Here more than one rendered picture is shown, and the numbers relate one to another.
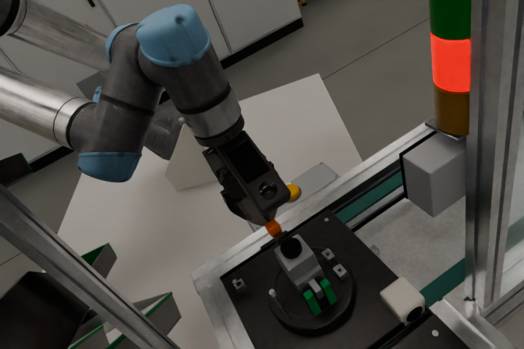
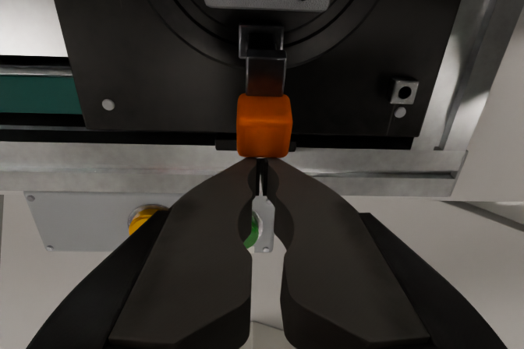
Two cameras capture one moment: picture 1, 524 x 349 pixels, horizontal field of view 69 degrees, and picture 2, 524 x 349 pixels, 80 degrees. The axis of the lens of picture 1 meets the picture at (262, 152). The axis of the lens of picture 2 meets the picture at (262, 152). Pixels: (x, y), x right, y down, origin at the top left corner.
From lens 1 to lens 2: 0.51 m
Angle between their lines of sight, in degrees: 26
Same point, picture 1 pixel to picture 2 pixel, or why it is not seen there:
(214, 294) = (440, 124)
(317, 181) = (79, 215)
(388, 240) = not seen: outside the picture
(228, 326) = (474, 27)
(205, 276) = (424, 174)
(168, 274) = (423, 229)
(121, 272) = (475, 276)
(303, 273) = not seen: outside the picture
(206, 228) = not seen: hidden behind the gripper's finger
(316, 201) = (111, 172)
